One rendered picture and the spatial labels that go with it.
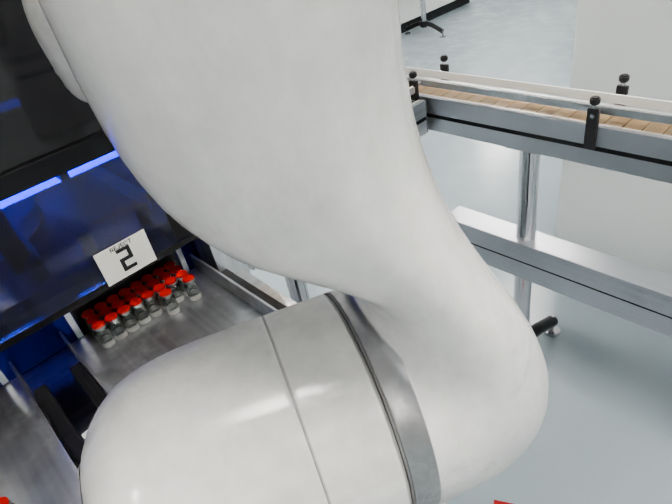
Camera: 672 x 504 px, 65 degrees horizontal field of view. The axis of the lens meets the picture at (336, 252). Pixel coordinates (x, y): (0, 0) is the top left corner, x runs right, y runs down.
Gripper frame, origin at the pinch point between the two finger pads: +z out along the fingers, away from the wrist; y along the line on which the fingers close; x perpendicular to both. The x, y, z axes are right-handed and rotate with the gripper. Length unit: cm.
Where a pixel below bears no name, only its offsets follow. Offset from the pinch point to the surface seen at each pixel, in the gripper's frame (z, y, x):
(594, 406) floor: 111, -88, 15
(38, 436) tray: 22.5, 30.5, -19.6
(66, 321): 18.6, 18.6, -35.2
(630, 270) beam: 56, -88, 17
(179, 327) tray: 22.7, 5.8, -22.3
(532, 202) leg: 44, -87, -9
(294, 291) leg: 51, -29, -42
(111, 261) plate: 8.2, 9.5, -27.1
